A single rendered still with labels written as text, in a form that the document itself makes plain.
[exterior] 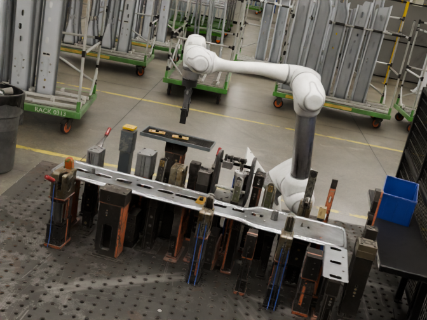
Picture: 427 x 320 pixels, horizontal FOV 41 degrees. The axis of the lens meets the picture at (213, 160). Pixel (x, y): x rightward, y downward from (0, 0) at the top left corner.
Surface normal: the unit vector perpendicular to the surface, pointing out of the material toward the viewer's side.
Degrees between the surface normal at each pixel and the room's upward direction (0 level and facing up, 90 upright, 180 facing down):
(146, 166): 90
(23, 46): 87
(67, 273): 0
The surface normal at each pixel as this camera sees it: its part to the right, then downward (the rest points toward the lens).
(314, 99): 0.11, 0.46
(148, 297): 0.18, -0.93
